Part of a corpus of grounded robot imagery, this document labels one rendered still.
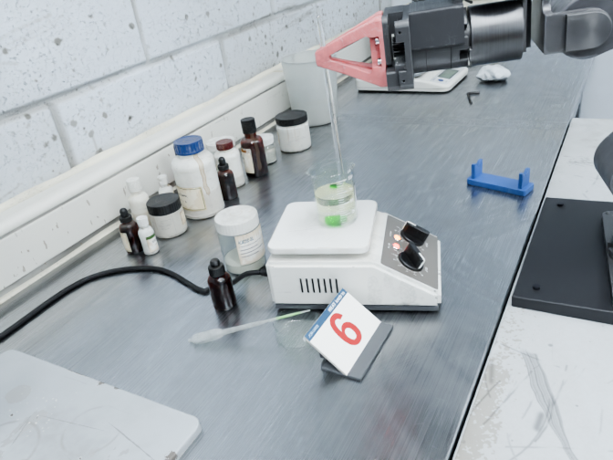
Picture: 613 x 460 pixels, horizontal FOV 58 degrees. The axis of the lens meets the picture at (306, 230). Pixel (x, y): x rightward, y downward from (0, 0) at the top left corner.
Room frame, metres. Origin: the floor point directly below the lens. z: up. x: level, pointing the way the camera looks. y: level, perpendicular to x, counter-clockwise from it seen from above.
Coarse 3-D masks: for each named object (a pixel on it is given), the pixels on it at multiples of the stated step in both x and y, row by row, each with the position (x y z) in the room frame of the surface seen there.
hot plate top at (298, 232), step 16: (288, 208) 0.65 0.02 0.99; (304, 208) 0.64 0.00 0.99; (368, 208) 0.61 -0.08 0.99; (288, 224) 0.61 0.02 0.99; (304, 224) 0.60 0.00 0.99; (368, 224) 0.58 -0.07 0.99; (272, 240) 0.57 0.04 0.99; (288, 240) 0.56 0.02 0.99; (304, 240) 0.56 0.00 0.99; (320, 240) 0.55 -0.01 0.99; (336, 240) 0.55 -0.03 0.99; (352, 240) 0.54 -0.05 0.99; (368, 240) 0.54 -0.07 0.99
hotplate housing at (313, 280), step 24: (384, 216) 0.62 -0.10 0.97; (288, 264) 0.55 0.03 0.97; (312, 264) 0.54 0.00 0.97; (336, 264) 0.53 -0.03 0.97; (360, 264) 0.52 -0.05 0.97; (288, 288) 0.54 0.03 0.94; (312, 288) 0.54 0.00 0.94; (336, 288) 0.53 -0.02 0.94; (360, 288) 0.52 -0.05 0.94; (384, 288) 0.51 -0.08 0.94; (408, 288) 0.51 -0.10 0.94; (432, 288) 0.50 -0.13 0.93
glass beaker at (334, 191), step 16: (336, 160) 0.62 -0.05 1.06; (352, 160) 0.59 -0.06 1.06; (320, 176) 0.58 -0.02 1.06; (336, 176) 0.57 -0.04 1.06; (352, 176) 0.59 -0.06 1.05; (320, 192) 0.58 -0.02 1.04; (336, 192) 0.57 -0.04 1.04; (352, 192) 0.58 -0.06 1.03; (320, 208) 0.58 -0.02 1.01; (336, 208) 0.57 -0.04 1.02; (352, 208) 0.58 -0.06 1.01; (320, 224) 0.59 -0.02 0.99; (336, 224) 0.57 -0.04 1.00; (352, 224) 0.58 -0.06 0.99
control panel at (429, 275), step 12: (396, 228) 0.60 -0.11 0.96; (384, 240) 0.57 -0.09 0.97; (396, 240) 0.58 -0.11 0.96; (432, 240) 0.61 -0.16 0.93; (384, 252) 0.54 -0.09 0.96; (396, 252) 0.55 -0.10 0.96; (432, 252) 0.58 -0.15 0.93; (384, 264) 0.52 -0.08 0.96; (396, 264) 0.53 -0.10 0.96; (432, 264) 0.55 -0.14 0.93; (408, 276) 0.51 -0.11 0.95; (420, 276) 0.52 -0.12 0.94; (432, 276) 0.53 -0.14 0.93
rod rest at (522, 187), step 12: (480, 168) 0.83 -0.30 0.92; (528, 168) 0.77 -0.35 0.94; (468, 180) 0.82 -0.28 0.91; (480, 180) 0.81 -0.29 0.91; (492, 180) 0.80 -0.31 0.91; (504, 180) 0.79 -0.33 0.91; (516, 180) 0.79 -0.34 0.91; (528, 180) 0.77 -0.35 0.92; (504, 192) 0.77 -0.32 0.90; (516, 192) 0.76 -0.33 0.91; (528, 192) 0.75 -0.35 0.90
